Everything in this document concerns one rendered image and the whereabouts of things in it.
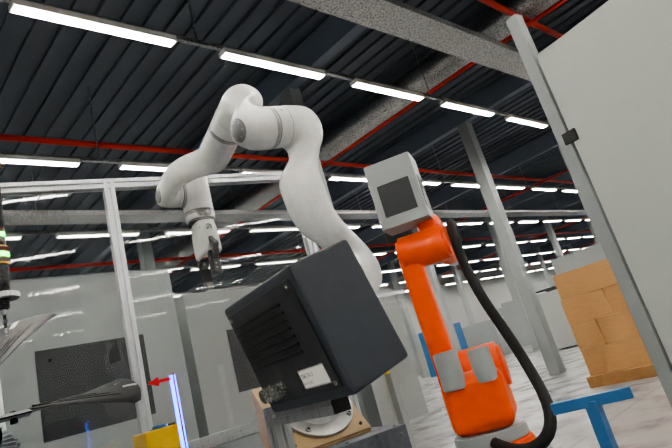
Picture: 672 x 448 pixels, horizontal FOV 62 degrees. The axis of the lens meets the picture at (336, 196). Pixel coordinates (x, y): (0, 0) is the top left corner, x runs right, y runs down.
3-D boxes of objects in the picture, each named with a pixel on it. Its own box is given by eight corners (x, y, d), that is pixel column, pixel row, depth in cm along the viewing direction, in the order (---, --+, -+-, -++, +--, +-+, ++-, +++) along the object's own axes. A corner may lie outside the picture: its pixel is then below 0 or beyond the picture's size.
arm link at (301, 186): (316, 320, 125) (365, 300, 137) (349, 308, 117) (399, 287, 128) (241, 121, 134) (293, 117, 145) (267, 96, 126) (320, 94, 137)
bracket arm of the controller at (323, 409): (266, 427, 97) (262, 409, 98) (282, 422, 98) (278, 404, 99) (334, 415, 78) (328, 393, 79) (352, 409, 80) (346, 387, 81)
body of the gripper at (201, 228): (218, 212, 160) (226, 249, 157) (207, 225, 168) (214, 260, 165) (193, 214, 156) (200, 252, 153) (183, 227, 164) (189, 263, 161)
